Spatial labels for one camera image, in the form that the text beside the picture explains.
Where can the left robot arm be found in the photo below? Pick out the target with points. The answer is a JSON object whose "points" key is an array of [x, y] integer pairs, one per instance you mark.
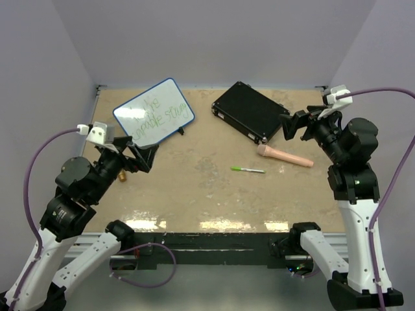
{"points": [[44, 284]]}

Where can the pink microphone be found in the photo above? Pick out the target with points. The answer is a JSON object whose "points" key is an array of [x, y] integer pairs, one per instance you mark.
{"points": [[266, 151]]}

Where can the white whiteboard marker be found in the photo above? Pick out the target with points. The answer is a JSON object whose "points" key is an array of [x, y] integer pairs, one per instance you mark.
{"points": [[252, 170]]}

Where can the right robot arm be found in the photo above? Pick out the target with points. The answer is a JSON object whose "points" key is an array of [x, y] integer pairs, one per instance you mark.
{"points": [[361, 281]]}

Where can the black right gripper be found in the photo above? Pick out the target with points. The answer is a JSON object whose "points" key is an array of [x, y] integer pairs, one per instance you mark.
{"points": [[301, 118]]}

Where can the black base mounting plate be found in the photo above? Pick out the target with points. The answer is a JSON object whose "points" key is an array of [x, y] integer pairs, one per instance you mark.
{"points": [[272, 250]]}

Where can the gold microphone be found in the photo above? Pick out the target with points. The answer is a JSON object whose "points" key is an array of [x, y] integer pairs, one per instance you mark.
{"points": [[122, 176]]}

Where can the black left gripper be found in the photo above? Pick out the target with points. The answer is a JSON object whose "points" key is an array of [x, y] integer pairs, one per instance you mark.
{"points": [[144, 157]]}

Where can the blue framed whiteboard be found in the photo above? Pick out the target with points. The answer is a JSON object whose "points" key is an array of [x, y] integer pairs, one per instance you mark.
{"points": [[154, 114]]}

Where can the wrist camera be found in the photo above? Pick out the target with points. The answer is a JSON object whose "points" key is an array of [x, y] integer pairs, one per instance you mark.
{"points": [[335, 99], [101, 134]]}

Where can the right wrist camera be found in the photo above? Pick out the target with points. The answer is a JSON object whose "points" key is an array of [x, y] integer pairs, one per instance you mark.
{"points": [[335, 99]]}

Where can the black hard case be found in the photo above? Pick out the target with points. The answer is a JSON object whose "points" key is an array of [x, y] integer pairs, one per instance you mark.
{"points": [[249, 112]]}

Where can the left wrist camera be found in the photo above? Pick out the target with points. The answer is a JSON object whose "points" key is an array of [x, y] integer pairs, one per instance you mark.
{"points": [[101, 134]]}

